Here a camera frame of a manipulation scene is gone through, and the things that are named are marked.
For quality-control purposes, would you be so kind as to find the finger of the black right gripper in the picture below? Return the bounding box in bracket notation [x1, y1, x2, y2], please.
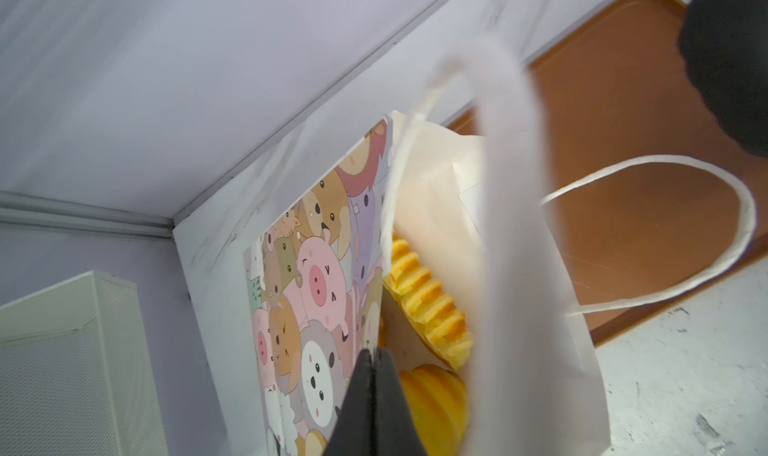
[678, 0, 767, 158]

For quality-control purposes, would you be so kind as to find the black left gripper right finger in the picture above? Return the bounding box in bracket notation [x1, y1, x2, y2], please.
[373, 349, 426, 456]

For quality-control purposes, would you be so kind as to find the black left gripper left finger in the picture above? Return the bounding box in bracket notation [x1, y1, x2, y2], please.
[324, 349, 375, 456]

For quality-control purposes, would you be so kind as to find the yellow round fake bread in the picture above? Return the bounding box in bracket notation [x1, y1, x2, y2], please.
[399, 364, 470, 455]

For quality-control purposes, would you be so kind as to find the yellow ridged fake bread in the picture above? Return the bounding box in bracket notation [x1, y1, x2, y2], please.
[384, 234, 475, 371]

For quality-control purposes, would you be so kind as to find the cartoon animal paper gift bag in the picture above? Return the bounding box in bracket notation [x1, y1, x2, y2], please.
[242, 33, 757, 455]

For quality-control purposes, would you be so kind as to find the brown rectangular tray mat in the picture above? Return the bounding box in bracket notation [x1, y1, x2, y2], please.
[446, 0, 768, 346]

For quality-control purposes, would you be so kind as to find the white mesh wall shelf lower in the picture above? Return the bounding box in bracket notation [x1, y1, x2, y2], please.
[1, 271, 169, 455]

